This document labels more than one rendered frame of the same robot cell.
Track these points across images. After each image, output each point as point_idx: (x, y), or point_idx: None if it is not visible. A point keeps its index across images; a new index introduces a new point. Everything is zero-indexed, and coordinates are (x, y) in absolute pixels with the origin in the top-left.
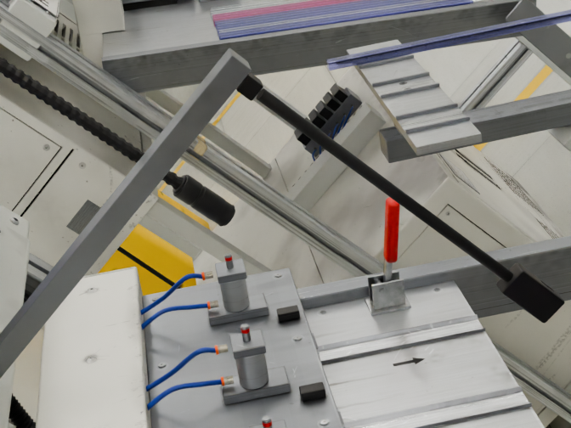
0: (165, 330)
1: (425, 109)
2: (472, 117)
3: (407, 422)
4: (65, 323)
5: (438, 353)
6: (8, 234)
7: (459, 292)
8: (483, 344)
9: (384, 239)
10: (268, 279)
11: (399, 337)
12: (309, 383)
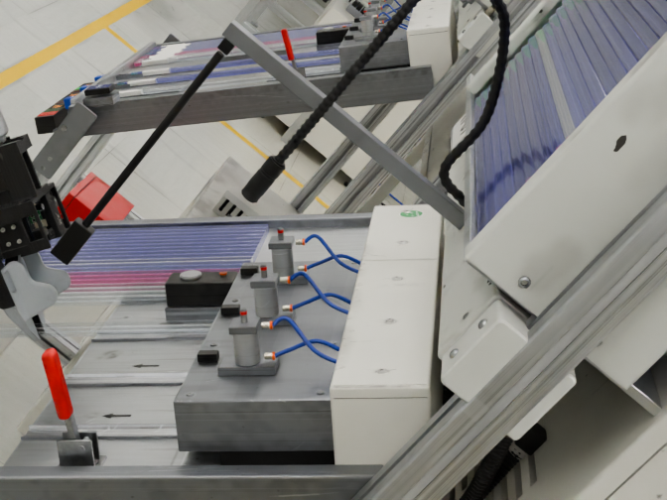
0: (321, 366)
1: None
2: None
3: (159, 380)
4: (411, 347)
5: (86, 418)
6: (456, 327)
7: (6, 464)
8: (45, 419)
9: (66, 396)
10: (201, 393)
11: (102, 435)
12: (227, 319)
